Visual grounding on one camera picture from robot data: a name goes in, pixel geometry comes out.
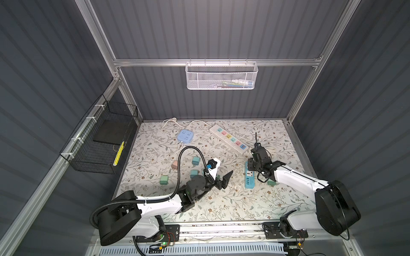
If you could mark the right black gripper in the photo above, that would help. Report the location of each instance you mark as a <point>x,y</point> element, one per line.
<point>250,160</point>

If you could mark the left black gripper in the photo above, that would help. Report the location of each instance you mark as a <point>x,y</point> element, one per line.
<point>223,184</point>

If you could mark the teal small power strip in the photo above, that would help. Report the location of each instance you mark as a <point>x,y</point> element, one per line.
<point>249,178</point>

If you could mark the long white power strip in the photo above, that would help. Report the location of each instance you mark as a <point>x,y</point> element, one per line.
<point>232,141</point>

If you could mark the pink plug cube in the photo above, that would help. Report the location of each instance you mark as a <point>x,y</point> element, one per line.
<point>174,165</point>

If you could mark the green plug cube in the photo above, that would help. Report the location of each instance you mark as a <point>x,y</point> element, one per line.
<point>271,183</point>
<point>164,180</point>

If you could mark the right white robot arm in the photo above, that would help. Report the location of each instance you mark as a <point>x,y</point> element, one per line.
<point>335,210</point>

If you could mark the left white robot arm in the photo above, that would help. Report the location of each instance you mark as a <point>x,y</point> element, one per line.
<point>124,215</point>

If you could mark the teal plug cube lower left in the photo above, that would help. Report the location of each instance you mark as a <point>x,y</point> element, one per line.
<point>194,173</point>

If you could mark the teal plug cube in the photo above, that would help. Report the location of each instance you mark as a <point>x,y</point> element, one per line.
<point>194,173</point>
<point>196,161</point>

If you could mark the teal plug cube upper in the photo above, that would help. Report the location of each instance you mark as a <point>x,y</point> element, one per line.
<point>196,161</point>

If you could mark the round blue power hub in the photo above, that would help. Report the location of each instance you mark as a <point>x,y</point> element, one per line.
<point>185,136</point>

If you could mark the floral patterned table mat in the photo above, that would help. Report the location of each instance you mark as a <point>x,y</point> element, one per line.
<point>156,147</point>

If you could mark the yellow marker pen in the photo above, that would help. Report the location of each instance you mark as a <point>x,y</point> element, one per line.
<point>119,153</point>

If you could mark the black foam pad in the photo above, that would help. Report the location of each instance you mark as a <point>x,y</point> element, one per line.
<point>111,132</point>

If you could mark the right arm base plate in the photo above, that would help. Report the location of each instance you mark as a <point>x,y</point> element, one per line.
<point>280,230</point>

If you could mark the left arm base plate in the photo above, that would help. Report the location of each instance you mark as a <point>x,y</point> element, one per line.
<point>167,233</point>

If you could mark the white wire mesh basket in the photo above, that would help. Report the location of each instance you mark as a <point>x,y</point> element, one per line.
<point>221,75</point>

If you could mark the black wire basket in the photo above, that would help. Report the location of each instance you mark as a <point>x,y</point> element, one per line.
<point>85,155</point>

